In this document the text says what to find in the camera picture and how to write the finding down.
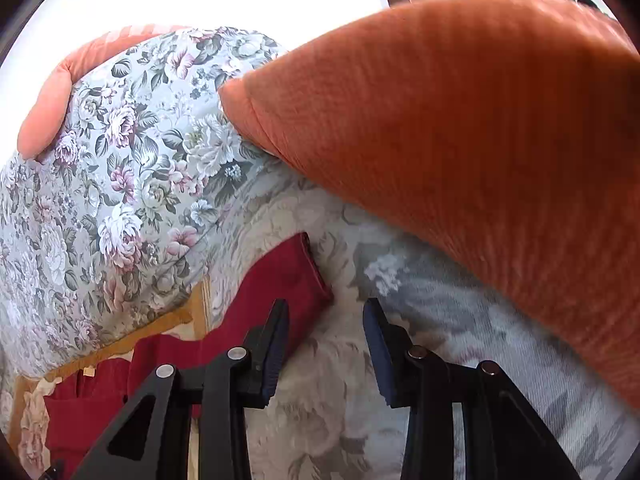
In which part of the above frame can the grey floral bedsheet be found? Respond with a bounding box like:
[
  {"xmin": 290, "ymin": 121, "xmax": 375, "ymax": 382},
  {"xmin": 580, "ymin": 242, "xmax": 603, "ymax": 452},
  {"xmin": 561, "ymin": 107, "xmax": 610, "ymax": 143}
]
[{"xmin": 200, "ymin": 160, "xmax": 632, "ymax": 480}]

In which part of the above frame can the floral print pillow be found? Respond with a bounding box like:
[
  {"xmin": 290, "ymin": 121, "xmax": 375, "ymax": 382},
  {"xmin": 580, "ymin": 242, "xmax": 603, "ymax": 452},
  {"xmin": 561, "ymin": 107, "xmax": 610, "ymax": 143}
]
[{"xmin": 0, "ymin": 26, "xmax": 292, "ymax": 378}]

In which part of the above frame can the red garment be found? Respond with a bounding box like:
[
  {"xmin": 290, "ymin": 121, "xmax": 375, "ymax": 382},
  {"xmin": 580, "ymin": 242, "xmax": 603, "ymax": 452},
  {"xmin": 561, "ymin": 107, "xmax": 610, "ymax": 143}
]
[{"xmin": 44, "ymin": 232, "xmax": 335, "ymax": 480}]

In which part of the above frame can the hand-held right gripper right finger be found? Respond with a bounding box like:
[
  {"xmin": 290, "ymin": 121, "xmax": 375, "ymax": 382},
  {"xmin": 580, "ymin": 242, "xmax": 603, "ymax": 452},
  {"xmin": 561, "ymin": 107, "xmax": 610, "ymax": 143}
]
[{"xmin": 363, "ymin": 298, "xmax": 582, "ymax": 480}]

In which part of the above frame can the large orange ribbed pillow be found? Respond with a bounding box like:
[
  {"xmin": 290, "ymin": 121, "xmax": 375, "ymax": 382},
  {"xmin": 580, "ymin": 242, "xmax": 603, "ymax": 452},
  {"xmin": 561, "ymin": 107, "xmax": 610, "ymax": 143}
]
[{"xmin": 218, "ymin": 0, "xmax": 640, "ymax": 411}]

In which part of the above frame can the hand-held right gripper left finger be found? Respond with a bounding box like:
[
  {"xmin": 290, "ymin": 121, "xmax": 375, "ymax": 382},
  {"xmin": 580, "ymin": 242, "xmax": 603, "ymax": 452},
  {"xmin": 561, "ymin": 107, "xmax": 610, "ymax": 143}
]
[{"xmin": 69, "ymin": 299, "xmax": 291, "ymax": 480}]

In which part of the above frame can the small orange ribbed pillow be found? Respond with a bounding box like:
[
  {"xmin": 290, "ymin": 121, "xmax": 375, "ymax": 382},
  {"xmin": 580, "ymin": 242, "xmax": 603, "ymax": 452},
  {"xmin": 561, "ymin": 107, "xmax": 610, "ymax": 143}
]
[{"xmin": 17, "ymin": 24, "xmax": 193, "ymax": 158}]

